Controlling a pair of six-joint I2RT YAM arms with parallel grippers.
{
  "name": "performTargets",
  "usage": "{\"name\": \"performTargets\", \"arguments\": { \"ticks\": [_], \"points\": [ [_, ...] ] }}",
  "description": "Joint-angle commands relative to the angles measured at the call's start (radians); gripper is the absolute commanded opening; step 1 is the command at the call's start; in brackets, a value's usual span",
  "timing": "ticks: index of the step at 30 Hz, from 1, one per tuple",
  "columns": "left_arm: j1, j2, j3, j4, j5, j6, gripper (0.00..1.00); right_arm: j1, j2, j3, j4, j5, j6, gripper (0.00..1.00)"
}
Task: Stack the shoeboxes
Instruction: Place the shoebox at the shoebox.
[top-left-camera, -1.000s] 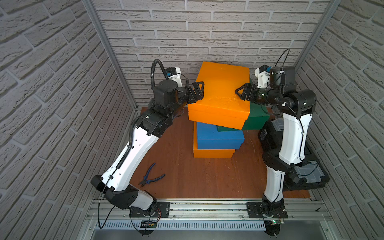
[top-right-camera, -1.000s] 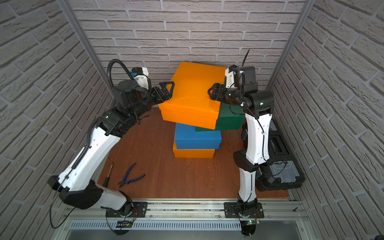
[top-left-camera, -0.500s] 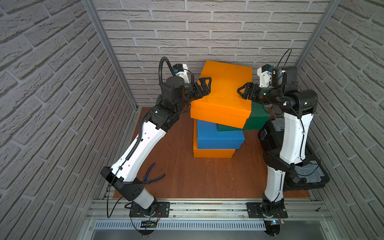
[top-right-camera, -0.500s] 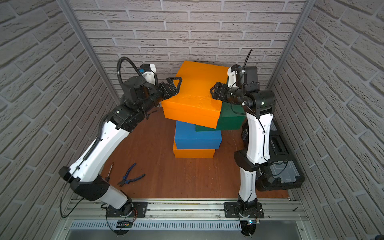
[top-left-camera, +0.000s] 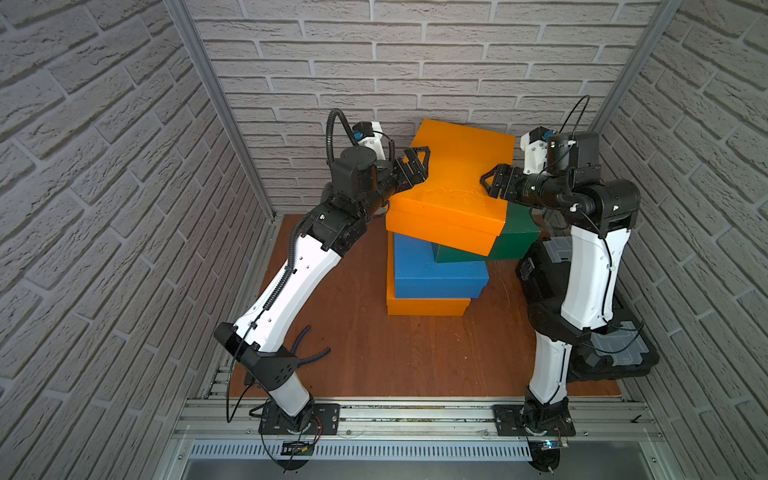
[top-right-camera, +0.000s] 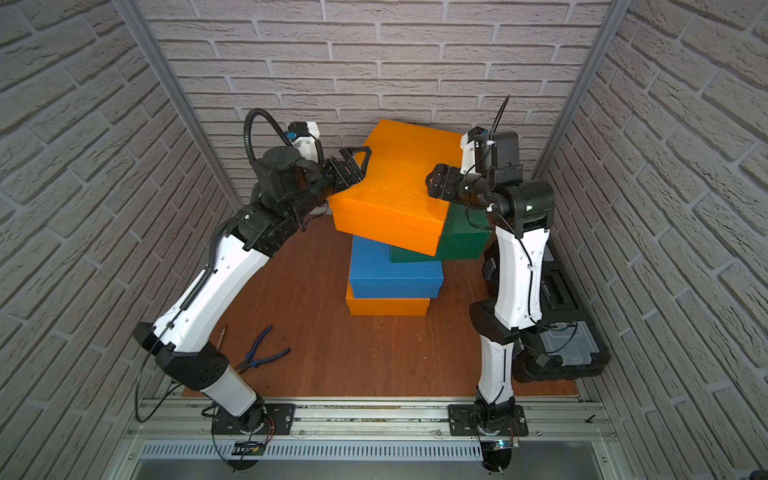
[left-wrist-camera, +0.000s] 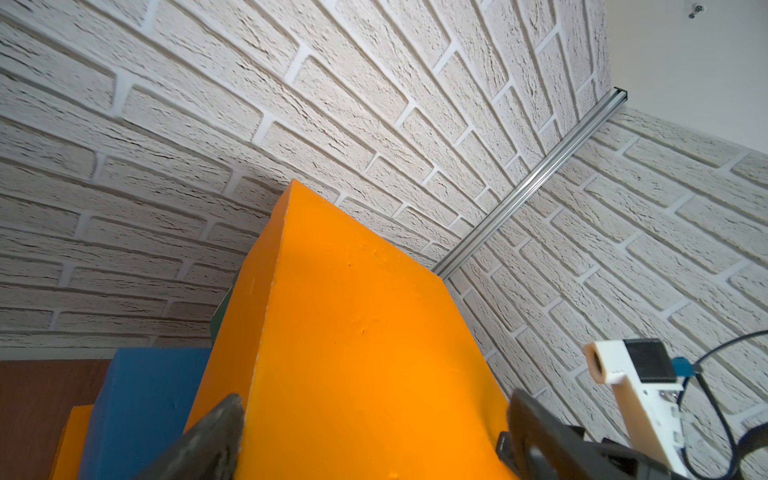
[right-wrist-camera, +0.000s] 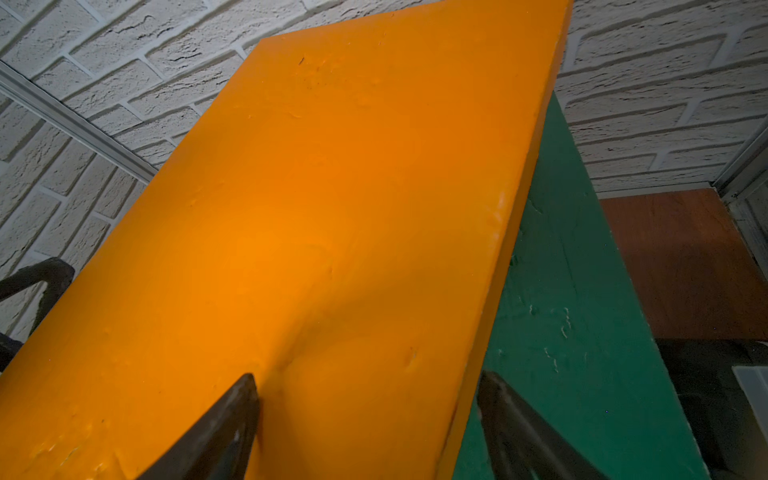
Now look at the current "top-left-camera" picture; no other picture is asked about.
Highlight green shoebox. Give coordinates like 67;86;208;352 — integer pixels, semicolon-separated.
432;203;541;263

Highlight orange shoebox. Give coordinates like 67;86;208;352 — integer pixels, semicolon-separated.
386;232;470;317
386;119;516;256

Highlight blue shoebox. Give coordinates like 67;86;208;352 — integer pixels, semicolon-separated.
392;233;490;299

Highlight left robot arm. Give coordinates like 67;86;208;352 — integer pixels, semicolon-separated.
214;145;431;432

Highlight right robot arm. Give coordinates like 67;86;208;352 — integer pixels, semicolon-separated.
480;164;640;433

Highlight black plastic toolbox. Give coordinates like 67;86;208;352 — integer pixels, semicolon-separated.
516;237;659;382

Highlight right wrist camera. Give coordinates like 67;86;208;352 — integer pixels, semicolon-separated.
520;94;599;176

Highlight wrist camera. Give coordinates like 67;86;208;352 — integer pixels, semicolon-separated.
520;94;599;176
323;108;397;200

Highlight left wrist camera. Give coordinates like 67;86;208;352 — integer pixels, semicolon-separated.
323;108;397;200

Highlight blue handled pliers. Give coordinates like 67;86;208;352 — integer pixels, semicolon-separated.
290;325;332;367

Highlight right corner aluminium post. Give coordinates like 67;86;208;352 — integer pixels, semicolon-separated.
590;0;683;133

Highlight corner aluminium post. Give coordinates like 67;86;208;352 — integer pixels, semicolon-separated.
590;0;683;133
166;0;277;222

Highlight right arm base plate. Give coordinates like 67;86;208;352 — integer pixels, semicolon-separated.
492;402;576;437

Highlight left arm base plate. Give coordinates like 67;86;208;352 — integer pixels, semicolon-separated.
259;402;341;438

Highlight left corner aluminium post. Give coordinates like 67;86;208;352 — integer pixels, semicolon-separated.
166;0;277;222

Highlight aluminium front rail frame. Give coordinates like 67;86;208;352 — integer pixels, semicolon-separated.
154;397;683;479

